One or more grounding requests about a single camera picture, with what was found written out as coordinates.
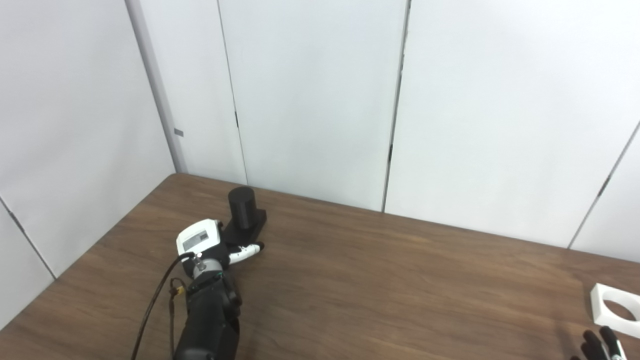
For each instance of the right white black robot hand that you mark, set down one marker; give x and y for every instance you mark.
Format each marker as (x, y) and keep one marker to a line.
(600, 347)

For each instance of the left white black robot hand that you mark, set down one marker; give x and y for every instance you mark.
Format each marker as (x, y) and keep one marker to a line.
(200, 240)

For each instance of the white square piece with hole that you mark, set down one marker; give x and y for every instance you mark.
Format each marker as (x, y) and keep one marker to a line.
(600, 305)

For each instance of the black peg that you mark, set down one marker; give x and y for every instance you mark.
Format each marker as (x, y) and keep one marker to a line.
(244, 212)

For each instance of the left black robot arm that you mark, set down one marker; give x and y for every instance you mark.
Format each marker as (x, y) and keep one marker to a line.
(210, 315)

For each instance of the grey wall corner post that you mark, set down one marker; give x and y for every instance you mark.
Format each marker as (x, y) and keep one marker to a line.
(160, 90)

